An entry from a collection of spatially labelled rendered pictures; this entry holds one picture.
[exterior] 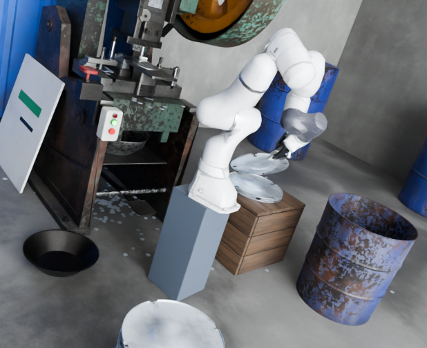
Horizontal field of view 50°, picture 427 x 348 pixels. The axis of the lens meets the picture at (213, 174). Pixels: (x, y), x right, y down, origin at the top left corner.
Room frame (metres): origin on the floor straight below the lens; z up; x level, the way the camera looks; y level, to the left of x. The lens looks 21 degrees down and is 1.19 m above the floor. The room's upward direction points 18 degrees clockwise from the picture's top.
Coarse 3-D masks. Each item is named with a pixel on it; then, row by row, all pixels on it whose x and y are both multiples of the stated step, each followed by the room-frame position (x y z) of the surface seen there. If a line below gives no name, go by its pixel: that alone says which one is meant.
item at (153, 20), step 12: (156, 0) 2.15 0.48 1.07; (168, 0) 2.20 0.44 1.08; (144, 12) 2.11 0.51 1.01; (156, 12) 2.16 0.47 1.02; (132, 24) 2.12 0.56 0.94; (144, 24) 2.10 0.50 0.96; (156, 24) 2.14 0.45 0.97; (132, 36) 2.10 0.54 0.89; (144, 36) 2.11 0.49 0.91; (156, 36) 2.15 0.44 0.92
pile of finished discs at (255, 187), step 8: (232, 176) 2.17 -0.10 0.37; (240, 176) 2.21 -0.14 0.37; (248, 176) 2.24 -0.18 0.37; (256, 176) 2.28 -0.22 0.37; (240, 184) 2.09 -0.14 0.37; (248, 184) 2.11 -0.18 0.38; (256, 184) 2.15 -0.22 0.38; (264, 184) 2.18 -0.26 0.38; (272, 184) 2.25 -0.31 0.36; (240, 192) 2.02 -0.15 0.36; (248, 192) 2.03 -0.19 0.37; (256, 192) 2.06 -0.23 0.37; (264, 192) 2.09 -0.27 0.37; (272, 192) 2.13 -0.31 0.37; (280, 192) 2.16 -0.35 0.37; (256, 200) 2.00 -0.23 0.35; (264, 200) 2.01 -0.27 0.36; (272, 200) 2.04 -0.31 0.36; (280, 200) 2.09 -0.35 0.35
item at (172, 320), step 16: (144, 304) 1.10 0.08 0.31; (160, 304) 1.12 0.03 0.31; (176, 304) 1.14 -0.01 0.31; (128, 320) 1.01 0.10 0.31; (144, 320) 1.03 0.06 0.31; (160, 320) 1.05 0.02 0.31; (176, 320) 1.07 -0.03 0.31; (192, 320) 1.09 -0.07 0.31; (208, 320) 1.11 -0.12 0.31; (128, 336) 0.95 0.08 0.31; (144, 336) 0.97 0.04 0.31; (160, 336) 0.98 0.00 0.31; (176, 336) 1.00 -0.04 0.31; (192, 336) 1.02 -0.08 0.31; (208, 336) 1.05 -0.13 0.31
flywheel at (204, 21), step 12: (204, 0) 2.50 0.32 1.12; (216, 0) 2.47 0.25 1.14; (228, 0) 2.37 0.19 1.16; (240, 0) 2.26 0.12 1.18; (252, 0) 2.22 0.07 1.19; (204, 12) 2.48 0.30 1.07; (216, 12) 2.42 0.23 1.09; (228, 12) 2.30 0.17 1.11; (240, 12) 2.25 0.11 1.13; (192, 24) 2.48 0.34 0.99; (204, 24) 2.41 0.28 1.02; (216, 24) 2.35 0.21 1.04; (228, 24) 2.29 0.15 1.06; (216, 36) 2.47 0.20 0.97
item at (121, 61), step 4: (116, 56) 2.17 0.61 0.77; (120, 56) 2.16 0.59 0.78; (124, 56) 2.19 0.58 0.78; (128, 56) 2.22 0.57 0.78; (116, 60) 2.17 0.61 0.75; (120, 60) 2.14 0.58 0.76; (124, 60) 2.13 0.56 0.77; (136, 60) 2.18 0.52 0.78; (140, 60) 2.22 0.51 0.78; (144, 60) 2.25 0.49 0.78; (120, 64) 2.14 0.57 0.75; (124, 64) 2.13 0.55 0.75; (128, 64) 2.14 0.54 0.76; (124, 68) 2.13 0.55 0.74; (128, 68) 2.15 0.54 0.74; (132, 68) 2.16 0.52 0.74
